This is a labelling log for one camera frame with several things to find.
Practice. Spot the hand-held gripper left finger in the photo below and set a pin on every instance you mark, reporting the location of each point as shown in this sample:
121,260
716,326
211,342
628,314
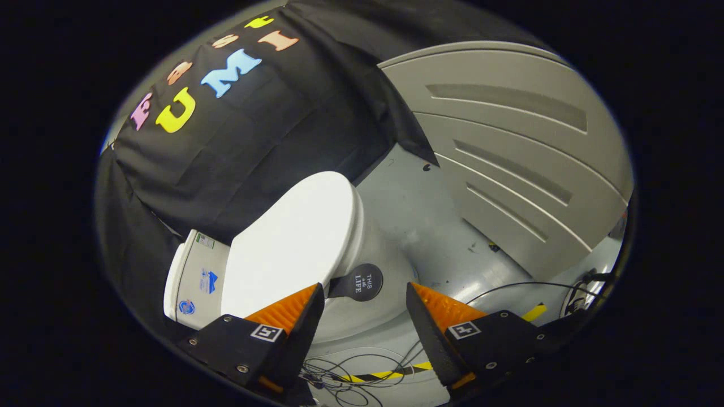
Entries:
302,333

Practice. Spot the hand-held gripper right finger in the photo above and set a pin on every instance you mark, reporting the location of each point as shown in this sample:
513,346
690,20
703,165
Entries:
430,339

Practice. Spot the black round lid pull tab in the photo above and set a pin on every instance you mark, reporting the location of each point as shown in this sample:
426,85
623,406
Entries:
365,281

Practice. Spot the white toilet lid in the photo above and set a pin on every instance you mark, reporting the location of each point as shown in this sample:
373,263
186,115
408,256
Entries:
294,243

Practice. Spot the yellow black hazard tape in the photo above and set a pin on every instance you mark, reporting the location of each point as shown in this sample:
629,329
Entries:
390,373

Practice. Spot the black backdrop cloth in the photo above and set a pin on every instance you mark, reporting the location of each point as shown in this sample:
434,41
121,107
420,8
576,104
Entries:
254,147

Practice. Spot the grey ribbed door panel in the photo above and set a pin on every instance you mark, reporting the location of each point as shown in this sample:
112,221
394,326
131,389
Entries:
509,158

